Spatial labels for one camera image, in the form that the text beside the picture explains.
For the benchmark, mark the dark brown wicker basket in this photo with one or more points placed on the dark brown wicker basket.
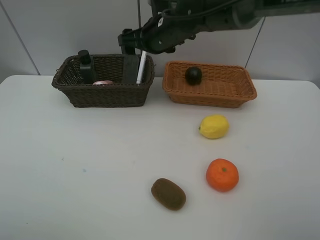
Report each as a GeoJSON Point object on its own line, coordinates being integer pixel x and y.
{"type": "Point", "coordinates": [108, 67]}

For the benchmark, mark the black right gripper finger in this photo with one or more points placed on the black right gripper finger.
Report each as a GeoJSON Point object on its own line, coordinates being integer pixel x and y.
{"type": "Point", "coordinates": [128, 50]}

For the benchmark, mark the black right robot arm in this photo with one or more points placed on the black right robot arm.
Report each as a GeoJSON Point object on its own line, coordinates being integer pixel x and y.
{"type": "Point", "coordinates": [227, 15]}

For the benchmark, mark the yellow lemon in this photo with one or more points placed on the yellow lemon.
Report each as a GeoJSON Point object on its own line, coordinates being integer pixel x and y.
{"type": "Point", "coordinates": [214, 126]}

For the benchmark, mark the orange tangerine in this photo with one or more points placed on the orange tangerine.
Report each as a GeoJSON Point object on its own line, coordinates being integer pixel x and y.
{"type": "Point", "coordinates": [222, 175]}

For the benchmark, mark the white marker pink cap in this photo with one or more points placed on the white marker pink cap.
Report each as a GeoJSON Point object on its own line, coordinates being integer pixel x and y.
{"type": "Point", "coordinates": [143, 58]}

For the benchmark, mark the orange wicker basket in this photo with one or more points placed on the orange wicker basket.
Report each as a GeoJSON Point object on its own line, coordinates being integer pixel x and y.
{"type": "Point", "coordinates": [225, 86]}

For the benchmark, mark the dark green pump bottle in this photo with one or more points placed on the dark green pump bottle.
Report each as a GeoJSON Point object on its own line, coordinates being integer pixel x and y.
{"type": "Point", "coordinates": [87, 67]}

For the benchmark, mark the pink bottle white cap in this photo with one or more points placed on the pink bottle white cap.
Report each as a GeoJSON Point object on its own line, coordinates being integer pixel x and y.
{"type": "Point", "coordinates": [103, 82]}

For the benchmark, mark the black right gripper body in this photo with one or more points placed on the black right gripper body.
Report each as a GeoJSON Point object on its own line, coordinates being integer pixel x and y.
{"type": "Point", "coordinates": [159, 35]}

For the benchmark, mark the brown kiwi fruit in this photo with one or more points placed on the brown kiwi fruit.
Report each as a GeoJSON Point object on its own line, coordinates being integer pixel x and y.
{"type": "Point", "coordinates": [168, 194]}

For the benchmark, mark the dark purple mangosteen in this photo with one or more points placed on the dark purple mangosteen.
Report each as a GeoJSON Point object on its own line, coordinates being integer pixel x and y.
{"type": "Point", "coordinates": [193, 76]}

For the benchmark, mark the black whiteboard eraser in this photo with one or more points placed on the black whiteboard eraser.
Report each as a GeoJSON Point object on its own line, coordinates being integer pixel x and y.
{"type": "Point", "coordinates": [130, 69]}

